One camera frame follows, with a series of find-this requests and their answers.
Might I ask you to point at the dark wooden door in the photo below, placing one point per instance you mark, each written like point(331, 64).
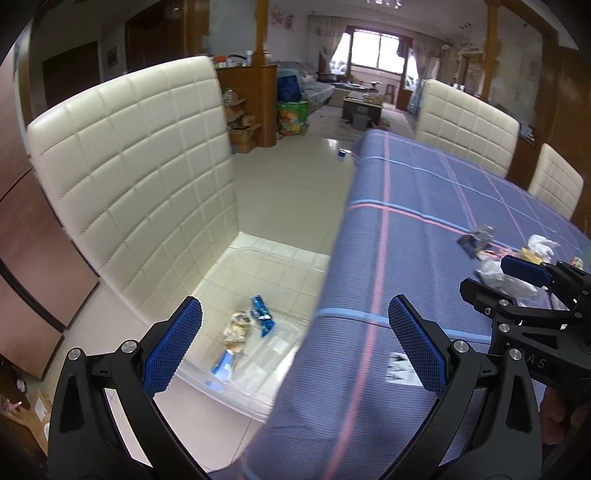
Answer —
point(71, 69)

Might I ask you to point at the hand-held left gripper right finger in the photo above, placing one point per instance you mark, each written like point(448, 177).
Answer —
point(418, 346)

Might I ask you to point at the person's right hand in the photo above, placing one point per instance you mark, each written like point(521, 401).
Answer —
point(554, 410)

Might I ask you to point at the crumpled white tissue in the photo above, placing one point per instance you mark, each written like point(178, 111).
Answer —
point(538, 244)

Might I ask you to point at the wooden partition cabinet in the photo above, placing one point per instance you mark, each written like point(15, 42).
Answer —
point(265, 101)

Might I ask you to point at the clear plastic bin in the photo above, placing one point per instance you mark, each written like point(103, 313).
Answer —
point(277, 341)

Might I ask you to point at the blue tape roll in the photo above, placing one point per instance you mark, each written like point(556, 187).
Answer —
point(342, 155)

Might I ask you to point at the ceiling lamp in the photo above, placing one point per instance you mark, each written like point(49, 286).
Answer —
point(387, 2)

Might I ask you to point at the covered sofa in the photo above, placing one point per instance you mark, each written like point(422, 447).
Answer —
point(318, 90)

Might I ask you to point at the dark coffee table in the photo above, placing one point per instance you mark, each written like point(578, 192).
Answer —
point(362, 104)

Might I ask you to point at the window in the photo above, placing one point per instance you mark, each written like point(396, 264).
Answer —
point(378, 50)

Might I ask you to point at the crumpled gold blue wrapper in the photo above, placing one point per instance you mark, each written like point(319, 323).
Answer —
point(236, 334)

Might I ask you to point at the row of small containers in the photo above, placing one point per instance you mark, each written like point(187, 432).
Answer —
point(231, 61)

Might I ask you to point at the patterned curtain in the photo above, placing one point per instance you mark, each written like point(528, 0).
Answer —
point(334, 46)

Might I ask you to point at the crumpled silver wrapper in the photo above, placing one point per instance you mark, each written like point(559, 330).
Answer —
point(475, 240)

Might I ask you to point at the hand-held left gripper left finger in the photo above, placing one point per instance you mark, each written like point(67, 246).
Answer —
point(173, 346)

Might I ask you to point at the pink wall decoration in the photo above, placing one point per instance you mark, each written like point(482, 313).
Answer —
point(282, 19)

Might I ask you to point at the white printed sticker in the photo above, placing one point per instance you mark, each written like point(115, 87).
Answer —
point(399, 367)

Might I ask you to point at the blue bag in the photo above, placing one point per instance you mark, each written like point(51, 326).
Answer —
point(290, 87)

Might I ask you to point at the white plastic bag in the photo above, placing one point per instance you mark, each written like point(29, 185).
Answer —
point(494, 273)

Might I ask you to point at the blue plaid tablecloth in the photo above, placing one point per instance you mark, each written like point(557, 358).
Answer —
point(392, 221)

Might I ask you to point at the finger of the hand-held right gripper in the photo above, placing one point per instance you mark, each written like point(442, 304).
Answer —
point(480, 293)
point(526, 272)

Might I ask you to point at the blue snack wrapper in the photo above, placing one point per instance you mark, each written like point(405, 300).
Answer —
point(262, 316)

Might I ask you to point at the large white quilted chair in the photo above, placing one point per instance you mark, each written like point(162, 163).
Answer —
point(138, 161)

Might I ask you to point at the pile of cardboard boxes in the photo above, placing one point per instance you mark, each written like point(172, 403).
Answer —
point(244, 136)

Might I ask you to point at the colourful printed bag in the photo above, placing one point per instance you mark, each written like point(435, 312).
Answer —
point(293, 119)

